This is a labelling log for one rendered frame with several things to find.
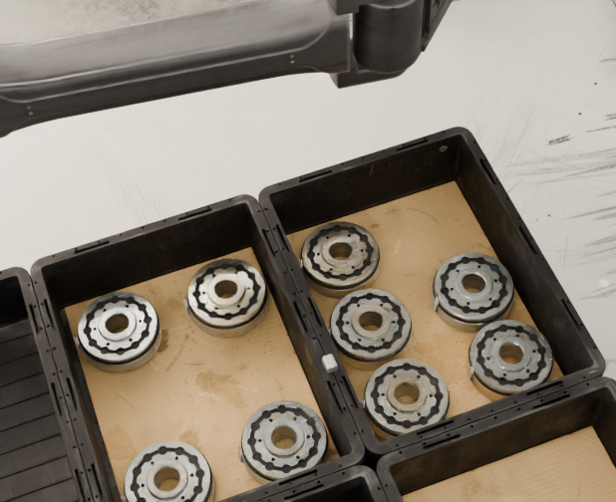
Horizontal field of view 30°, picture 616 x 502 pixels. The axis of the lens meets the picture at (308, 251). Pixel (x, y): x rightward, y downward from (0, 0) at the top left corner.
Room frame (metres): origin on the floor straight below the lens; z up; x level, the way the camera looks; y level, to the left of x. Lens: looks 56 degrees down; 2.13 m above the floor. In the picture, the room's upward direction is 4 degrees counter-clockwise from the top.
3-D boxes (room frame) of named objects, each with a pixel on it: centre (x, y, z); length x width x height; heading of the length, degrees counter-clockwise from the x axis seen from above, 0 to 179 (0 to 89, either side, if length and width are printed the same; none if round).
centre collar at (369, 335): (0.73, -0.07, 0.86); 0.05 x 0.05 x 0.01
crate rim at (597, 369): (0.75, -0.14, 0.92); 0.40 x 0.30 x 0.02; 17
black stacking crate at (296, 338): (0.66, 0.15, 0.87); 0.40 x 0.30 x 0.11; 17
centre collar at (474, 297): (0.78, -0.21, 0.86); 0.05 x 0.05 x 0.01
